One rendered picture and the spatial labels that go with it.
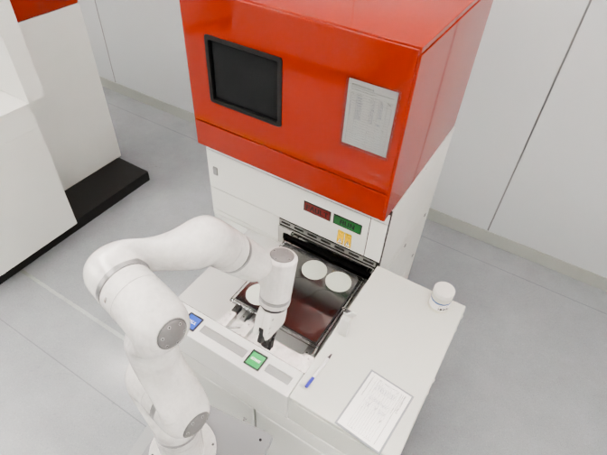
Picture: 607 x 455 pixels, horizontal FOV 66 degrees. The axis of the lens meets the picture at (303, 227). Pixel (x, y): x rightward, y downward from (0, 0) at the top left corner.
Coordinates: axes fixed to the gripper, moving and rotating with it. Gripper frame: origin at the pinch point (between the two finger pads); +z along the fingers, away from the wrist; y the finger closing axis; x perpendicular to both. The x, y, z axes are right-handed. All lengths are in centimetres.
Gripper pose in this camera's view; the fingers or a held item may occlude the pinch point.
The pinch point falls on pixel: (267, 341)
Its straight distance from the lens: 138.1
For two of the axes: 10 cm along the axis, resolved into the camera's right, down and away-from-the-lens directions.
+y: -5.0, 4.1, -7.6
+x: 8.5, 3.9, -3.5
